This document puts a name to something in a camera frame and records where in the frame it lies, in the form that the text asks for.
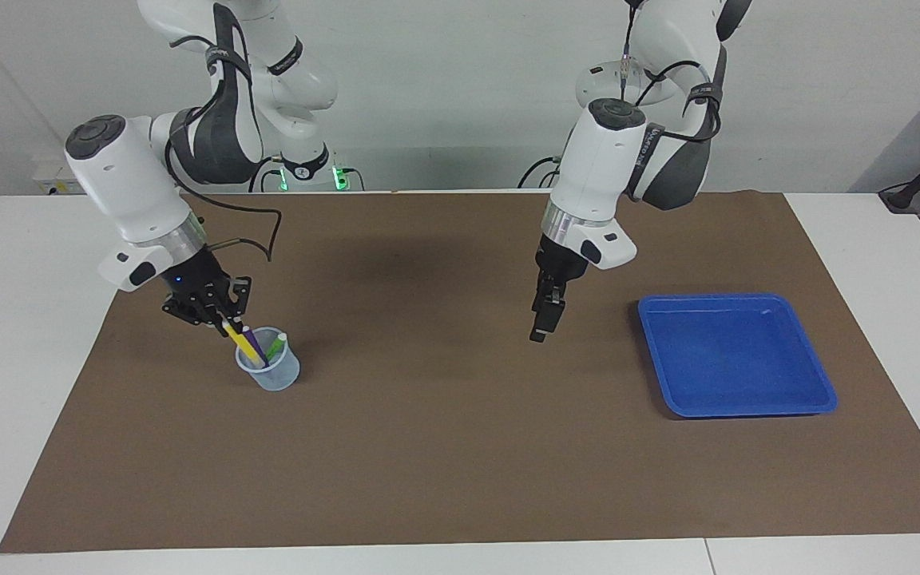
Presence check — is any purple marker pen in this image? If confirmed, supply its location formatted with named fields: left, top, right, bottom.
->
left=241, top=324, right=270, bottom=368

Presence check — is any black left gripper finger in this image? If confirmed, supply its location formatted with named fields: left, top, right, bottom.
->
left=546, top=284, right=568, bottom=336
left=529, top=272, right=558, bottom=344

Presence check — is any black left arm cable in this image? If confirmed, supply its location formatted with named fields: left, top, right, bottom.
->
left=620, top=0, right=723, bottom=145

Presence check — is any brown table mat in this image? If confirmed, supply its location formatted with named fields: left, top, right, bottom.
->
left=0, top=190, right=920, bottom=554

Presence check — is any translucent plastic cup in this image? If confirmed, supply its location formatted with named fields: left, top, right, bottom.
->
left=235, top=326, right=301, bottom=392

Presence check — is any yellow marker pen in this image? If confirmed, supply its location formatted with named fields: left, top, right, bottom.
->
left=221, top=319, right=266, bottom=370

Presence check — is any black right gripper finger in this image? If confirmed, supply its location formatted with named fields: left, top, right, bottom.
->
left=216, top=276, right=253, bottom=324
left=161, top=295, right=225, bottom=328

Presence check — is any black base cable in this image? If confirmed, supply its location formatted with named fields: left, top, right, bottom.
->
left=248, top=155, right=287, bottom=193
left=517, top=153, right=563, bottom=191

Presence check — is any blue plastic tray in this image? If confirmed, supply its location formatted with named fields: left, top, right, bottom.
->
left=637, top=294, right=839, bottom=418

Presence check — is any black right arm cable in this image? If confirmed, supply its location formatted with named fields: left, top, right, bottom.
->
left=163, top=104, right=284, bottom=263

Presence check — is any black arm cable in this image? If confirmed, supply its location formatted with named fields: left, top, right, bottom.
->
left=163, top=104, right=284, bottom=263
left=620, top=0, right=723, bottom=145

